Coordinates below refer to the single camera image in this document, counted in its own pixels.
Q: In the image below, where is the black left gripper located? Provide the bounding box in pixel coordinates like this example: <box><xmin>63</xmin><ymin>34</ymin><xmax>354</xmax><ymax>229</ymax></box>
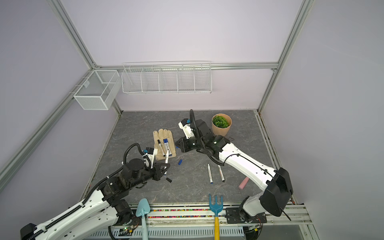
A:
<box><xmin>129</xmin><ymin>162</ymin><xmax>170</xmax><ymax>189</ymax></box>

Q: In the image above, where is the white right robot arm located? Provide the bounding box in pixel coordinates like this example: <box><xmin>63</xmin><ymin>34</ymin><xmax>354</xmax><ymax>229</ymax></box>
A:
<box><xmin>175</xmin><ymin>119</ymin><xmax>293</xmax><ymax>222</ymax></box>

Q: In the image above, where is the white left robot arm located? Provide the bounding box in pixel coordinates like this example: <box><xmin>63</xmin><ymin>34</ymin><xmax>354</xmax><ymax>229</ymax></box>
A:
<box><xmin>20</xmin><ymin>159</ymin><xmax>170</xmax><ymax>240</ymax></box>

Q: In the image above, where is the cream work glove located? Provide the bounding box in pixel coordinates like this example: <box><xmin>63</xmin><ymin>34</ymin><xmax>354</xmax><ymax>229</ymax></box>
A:
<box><xmin>153</xmin><ymin>129</ymin><xmax>177</xmax><ymax>161</ymax></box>

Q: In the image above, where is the teal garden trowel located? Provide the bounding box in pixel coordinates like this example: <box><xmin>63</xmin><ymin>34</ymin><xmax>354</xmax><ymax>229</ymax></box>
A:
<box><xmin>136</xmin><ymin>198</ymin><xmax>151</xmax><ymax>240</ymax></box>

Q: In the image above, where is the terracotta pot with green plant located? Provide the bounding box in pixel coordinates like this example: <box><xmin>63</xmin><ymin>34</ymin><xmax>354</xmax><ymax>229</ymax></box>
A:
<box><xmin>212</xmin><ymin>114</ymin><xmax>232</xmax><ymax>136</ymax></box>

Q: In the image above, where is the purple pink small shovel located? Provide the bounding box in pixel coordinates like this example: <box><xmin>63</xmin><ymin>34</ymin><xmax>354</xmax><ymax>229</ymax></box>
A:
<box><xmin>239</xmin><ymin>177</ymin><xmax>249</xmax><ymax>190</ymax></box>

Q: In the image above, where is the small white mesh basket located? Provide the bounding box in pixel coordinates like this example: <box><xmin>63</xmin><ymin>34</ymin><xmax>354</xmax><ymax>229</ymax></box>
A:
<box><xmin>74</xmin><ymin>70</ymin><xmax>122</xmax><ymax>111</ymax></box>

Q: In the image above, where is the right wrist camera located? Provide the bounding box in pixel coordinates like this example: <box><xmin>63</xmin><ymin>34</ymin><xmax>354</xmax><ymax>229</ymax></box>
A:
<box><xmin>179</xmin><ymin>119</ymin><xmax>195</xmax><ymax>139</ymax></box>

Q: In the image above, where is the aluminium front rail base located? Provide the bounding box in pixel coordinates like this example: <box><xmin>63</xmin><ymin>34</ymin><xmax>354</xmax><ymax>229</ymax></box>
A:
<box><xmin>71</xmin><ymin>202</ymin><xmax>314</xmax><ymax>240</ymax></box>

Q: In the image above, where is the long white wire basket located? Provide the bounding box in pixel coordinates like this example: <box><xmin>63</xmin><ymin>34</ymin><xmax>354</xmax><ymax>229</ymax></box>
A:
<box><xmin>121</xmin><ymin>61</ymin><xmax>213</xmax><ymax>94</ymax></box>

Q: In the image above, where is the teal fork yellow handle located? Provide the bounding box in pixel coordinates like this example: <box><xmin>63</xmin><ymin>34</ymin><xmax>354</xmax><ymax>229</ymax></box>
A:
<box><xmin>209</xmin><ymin>194</ymin><xmax>224</xmax><ymax>240</ymax></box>

